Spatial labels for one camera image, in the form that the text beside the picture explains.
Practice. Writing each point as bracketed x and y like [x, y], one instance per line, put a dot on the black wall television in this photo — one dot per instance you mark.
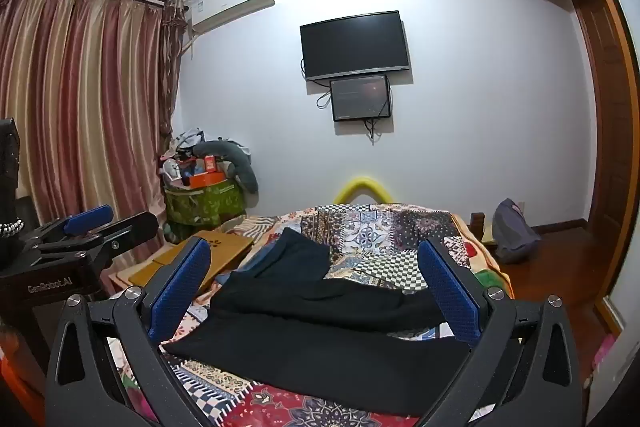
[355, 47]

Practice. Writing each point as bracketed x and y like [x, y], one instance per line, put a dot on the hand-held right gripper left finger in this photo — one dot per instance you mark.
[177, 289]

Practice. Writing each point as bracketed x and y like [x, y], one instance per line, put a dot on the wooden bed post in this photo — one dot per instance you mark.
[482, 229]

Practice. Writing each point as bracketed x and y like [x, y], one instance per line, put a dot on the patchwork printed bedsheet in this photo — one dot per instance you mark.
[380, 227]

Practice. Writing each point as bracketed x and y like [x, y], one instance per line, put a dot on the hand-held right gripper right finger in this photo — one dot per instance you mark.
[450, 292]

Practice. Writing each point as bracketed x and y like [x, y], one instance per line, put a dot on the pink striped curtain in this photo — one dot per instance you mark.
[75, 107]

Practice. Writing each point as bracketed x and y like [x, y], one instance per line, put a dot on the green fabric storage box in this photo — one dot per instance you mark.
[205, 204]

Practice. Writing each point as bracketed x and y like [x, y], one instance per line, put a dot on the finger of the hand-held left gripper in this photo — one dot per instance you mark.
[87, 217]
[127, 232]

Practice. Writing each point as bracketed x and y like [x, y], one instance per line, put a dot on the small red box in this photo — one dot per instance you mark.
[211, 163]

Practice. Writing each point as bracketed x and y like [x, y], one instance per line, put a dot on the grey blue backpack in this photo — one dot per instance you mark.
[515, 232]

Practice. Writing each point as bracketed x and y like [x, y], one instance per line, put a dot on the white air conditioner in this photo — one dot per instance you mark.
[230, 4]

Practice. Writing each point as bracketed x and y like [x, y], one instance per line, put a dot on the black pants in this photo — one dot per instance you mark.
[320, 307]

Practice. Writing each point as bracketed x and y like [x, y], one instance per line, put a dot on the small black monitor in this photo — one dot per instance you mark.
[360, 99]

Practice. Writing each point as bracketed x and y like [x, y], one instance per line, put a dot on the wooden door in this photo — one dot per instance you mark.
[602, 132]

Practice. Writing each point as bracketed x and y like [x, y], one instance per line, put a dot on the grey plush pillow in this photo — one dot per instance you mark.
[240, 164]

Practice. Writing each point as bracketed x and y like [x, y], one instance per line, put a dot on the orange cardboard box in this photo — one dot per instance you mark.
[207, 179]

